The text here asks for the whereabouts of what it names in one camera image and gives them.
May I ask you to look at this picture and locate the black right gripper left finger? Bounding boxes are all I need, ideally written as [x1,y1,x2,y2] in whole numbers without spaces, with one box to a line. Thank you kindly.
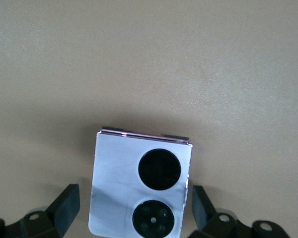
[4,183,80,238]

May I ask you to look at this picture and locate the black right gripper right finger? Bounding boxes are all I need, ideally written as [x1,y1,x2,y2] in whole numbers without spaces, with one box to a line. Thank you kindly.
[188,185,240,238]

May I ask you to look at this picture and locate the white flip phone black circles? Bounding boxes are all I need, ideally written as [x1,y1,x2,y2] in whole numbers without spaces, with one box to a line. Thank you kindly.
[88,126,194,238]

